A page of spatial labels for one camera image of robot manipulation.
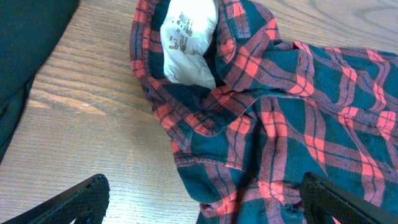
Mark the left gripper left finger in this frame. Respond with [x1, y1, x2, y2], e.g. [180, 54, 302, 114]
[3, 174, 110, 224]

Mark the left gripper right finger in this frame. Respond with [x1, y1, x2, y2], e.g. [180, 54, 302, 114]
[300, 172, 397, 224]

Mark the red navy plaid shirt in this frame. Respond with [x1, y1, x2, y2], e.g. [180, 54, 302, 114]
[130, 1, 397, 223]

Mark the black folded garment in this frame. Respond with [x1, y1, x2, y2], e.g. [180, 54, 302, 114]
[1, 0, 79, 156]

